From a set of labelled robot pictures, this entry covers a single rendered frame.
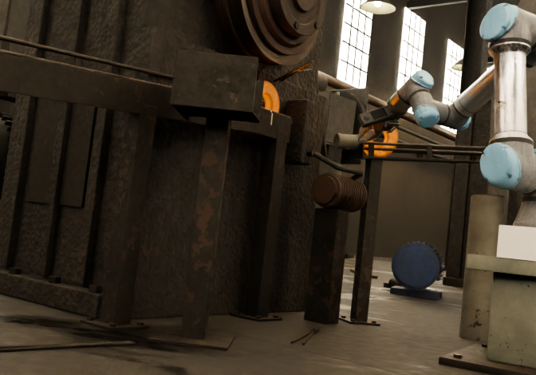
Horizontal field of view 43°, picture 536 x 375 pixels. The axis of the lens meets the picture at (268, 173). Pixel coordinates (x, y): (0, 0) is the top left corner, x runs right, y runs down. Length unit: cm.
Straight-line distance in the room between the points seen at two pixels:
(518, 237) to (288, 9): 103
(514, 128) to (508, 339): 57
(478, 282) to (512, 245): 65
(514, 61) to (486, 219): 71
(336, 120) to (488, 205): 796
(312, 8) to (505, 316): 120
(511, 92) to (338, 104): 852
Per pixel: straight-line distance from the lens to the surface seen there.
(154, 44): 207
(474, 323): 253
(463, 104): 230
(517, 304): 195
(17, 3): 649
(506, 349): 197
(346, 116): 1059
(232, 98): 165
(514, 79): 200
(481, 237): 252
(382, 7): 1223
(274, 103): 238
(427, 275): 416
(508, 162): 189
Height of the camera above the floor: 30
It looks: 5 degrees up
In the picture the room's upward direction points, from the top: 6 degrees clockwise
